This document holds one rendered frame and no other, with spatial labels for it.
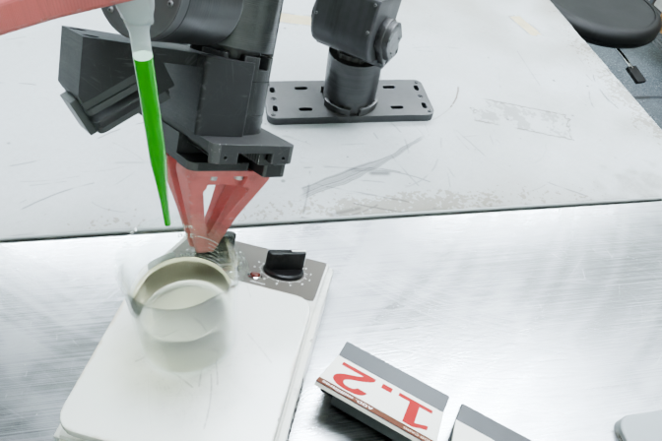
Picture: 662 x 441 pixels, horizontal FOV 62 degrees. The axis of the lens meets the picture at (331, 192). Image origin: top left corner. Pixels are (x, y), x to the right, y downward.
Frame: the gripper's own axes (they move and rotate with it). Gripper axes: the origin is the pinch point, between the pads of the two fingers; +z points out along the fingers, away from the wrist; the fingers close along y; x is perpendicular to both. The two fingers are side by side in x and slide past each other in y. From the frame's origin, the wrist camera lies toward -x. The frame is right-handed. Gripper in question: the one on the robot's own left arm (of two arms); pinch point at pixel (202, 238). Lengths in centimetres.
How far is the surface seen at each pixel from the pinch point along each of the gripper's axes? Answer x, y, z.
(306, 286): 5.5, 6.7, 1.4
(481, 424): 14.8, 18.8, 8.1
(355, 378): 7.5, 11.9, 6.6
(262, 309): 0.0, 9.0, 1.0
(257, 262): 4.0, 2.1, 1.5
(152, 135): -10.9, 13.4, -11.9
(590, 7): 133, -45, -35
